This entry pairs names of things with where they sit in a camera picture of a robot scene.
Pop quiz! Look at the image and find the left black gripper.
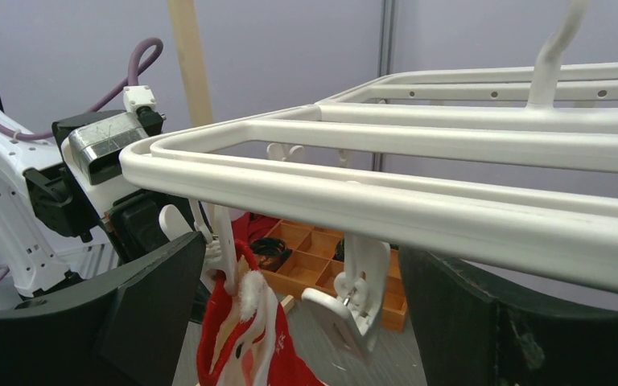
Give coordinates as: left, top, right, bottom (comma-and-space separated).
103, 189, 194, 264

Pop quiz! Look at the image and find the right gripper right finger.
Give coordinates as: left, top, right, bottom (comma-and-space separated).
397, 245, 582, 386

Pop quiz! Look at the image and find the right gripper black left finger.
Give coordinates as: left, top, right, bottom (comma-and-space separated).
13, 232, 205, 385

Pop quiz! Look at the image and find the red santa sock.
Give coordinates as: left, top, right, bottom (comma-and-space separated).
196, 240, 323, 386

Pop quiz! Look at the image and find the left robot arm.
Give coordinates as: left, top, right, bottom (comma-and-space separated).
0, 96, 204, 300

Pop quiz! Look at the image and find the white plastic clip hanger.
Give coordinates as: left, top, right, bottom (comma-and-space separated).
119, 1, 618, 359

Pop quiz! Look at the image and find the red cloth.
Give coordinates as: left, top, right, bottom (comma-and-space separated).
231, 212, 279, 243

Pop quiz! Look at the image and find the rolled black orange sock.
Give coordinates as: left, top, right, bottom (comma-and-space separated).
249, 237, 293, 272

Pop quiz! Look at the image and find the wooden compartment tray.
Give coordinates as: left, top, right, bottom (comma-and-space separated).
262, 220, 408, 332

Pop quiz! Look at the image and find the wooden drying rack frame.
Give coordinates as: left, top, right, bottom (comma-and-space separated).
165, 0, 297, 315

